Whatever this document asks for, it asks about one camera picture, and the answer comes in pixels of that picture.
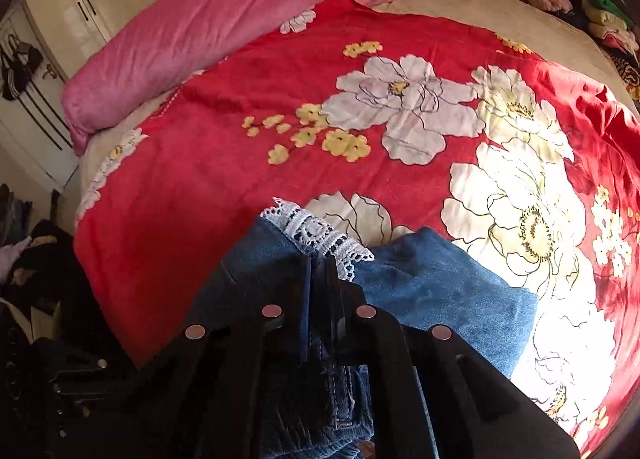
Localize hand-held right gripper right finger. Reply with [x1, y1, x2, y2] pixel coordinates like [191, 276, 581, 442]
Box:
[324, 254, 581, 459]

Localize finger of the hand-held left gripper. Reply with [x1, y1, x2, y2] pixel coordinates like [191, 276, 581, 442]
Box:
[49, 356, 146, 391]

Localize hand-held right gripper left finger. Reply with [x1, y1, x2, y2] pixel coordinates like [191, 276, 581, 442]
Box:
[115, 255, 313, 459]

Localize denim pants with lace trim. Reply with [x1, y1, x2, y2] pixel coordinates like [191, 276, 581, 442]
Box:
[190, 196, 538, 459]

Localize pile of dark clothes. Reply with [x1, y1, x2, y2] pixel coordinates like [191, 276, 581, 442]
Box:
[0, 183, 77, 342]

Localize red floral blanket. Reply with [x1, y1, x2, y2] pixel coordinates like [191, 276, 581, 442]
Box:
[72, 0, 640, 457]

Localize white door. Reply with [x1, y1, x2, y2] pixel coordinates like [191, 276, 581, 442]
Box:
[0, 0, 81, 192]

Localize black hanging bags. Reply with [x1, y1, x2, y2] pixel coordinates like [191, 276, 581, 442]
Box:
[0, 34, 45, 102]

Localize pink quilt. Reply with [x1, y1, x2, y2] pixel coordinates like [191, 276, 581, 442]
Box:
[61, 0, 451, 156]

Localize beige bed sheet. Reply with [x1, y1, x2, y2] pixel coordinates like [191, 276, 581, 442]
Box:
[75, 0, 640, 220]

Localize stack of folded clothes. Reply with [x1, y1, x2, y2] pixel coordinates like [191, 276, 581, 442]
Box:
[570, 0, 640, 102]

